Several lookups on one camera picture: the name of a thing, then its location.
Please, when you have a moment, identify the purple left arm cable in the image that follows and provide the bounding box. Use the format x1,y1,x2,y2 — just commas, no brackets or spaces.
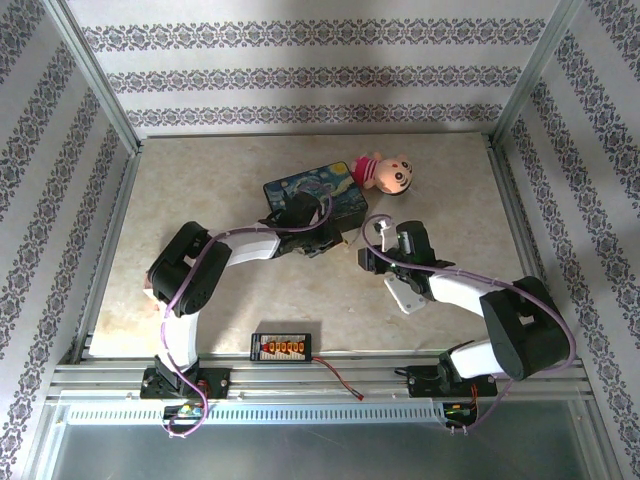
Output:
159,185,334,441

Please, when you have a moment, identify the white slotted cable tray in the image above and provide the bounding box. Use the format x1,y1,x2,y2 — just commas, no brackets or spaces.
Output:
64,403,449,426

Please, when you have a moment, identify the pink plush doll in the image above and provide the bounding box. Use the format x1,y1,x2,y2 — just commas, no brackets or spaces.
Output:
348,152,419,199

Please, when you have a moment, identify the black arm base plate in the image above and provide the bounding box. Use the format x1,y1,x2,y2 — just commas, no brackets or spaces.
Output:
139,366,232,400
407,366,500,400

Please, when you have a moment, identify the aluminium mounting rail beam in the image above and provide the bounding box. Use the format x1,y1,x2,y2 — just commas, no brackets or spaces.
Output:
47,352,594,402

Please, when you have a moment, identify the starry night print box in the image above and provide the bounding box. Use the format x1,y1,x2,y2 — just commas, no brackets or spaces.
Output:
263,160,369,234

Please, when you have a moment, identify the small controller circuit board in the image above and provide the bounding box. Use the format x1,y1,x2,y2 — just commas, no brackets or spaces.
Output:
443,399,480,427
163,403,205,421

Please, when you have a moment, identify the red and black wire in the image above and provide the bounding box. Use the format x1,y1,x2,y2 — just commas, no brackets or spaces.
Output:
309,355,365,401

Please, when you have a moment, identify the white plastic block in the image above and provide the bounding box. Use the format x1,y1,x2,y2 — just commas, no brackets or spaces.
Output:
383,275,427,315

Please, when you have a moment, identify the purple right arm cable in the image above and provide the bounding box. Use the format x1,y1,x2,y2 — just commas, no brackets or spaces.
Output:
362,213,576,437

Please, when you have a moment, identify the aluminium frame post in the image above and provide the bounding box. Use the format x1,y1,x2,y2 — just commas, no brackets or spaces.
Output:
42,0,144,154
489,0,584,146

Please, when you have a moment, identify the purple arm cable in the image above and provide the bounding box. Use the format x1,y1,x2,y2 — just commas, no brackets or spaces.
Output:
362,213,576,437
159,185,334,441

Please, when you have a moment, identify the aluminium table edge rail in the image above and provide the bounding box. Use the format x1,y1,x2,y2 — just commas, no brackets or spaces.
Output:
485,139,551,281
73,149,142,362

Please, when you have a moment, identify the black power distribution board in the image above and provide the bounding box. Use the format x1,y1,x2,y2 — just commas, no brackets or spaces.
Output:
249,332,314,364

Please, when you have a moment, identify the grey metal sheet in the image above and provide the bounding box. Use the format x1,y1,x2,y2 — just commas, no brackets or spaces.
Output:
14,400,626,480

